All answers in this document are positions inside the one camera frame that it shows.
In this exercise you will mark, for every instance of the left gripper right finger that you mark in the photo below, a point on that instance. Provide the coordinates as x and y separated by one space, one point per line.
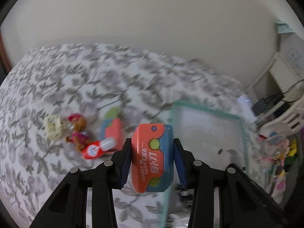
242 203

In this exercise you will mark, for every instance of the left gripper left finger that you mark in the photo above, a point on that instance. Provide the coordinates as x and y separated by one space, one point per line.
67 205

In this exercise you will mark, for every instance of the orange blue carrot knife toy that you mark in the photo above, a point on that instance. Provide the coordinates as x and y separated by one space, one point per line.
152 166

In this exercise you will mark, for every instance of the black toy car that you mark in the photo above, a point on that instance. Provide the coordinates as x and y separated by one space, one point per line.
185 195

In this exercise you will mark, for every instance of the red white glue bottle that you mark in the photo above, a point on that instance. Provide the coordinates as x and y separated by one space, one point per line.
98 148

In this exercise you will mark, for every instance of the teal framed white tray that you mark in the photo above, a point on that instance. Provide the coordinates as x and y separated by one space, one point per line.
214 137

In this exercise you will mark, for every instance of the brown puppy toy figure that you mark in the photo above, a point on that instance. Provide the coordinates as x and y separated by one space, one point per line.
79 137

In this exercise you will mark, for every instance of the cream plastic toy chair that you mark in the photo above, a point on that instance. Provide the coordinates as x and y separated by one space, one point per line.
53 128

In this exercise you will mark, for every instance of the long orange carrot knife toy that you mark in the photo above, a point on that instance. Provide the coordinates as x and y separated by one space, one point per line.
112 127

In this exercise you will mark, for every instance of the white router box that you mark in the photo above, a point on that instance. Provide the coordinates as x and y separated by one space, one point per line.
245 106

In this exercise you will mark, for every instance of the white shelf unit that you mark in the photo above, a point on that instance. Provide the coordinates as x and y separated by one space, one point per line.
281 89

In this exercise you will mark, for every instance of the floral grey white blanket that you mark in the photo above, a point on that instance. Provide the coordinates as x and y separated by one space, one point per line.
89 79

